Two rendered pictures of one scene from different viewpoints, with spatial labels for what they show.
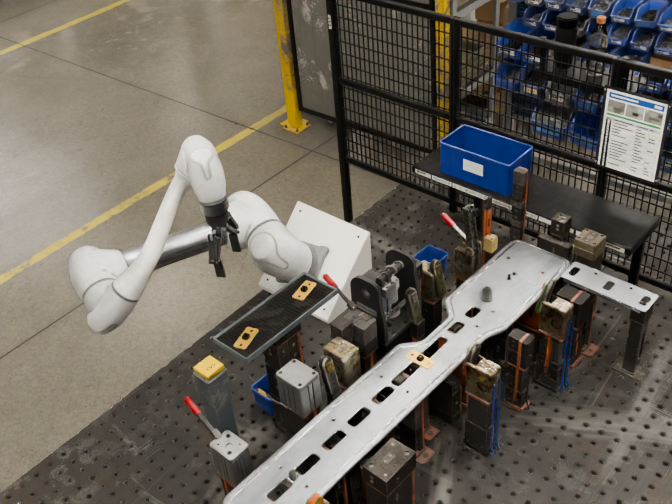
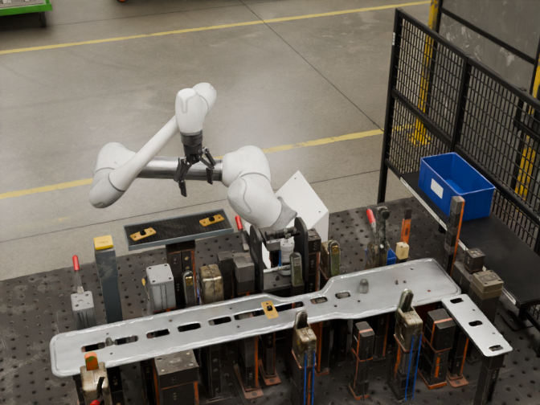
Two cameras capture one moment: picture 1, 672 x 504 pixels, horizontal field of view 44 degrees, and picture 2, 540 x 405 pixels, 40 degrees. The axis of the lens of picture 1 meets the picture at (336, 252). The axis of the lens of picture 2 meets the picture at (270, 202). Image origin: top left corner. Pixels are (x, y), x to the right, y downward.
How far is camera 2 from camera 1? 1.07 m
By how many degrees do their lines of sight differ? 23
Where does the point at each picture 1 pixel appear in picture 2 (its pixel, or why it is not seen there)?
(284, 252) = (250, 199)
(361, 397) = (203, 315)
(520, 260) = (419, 274)
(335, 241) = (304, 210)
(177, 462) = not seen: hidden behind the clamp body
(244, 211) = (242, 160)
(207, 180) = (183, 113)
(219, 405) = (103, 275)
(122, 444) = (69, 289)
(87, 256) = (111, 149)
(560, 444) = not seen: outside the picture
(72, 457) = (35, 283)
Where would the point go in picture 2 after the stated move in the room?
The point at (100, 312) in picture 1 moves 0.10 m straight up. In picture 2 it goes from (96, 190) to (92, 169)
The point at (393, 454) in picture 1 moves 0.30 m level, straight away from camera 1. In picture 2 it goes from (181, 360) to (235, 304)
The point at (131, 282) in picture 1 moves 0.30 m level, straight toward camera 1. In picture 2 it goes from (120, 174) to (92, 214)
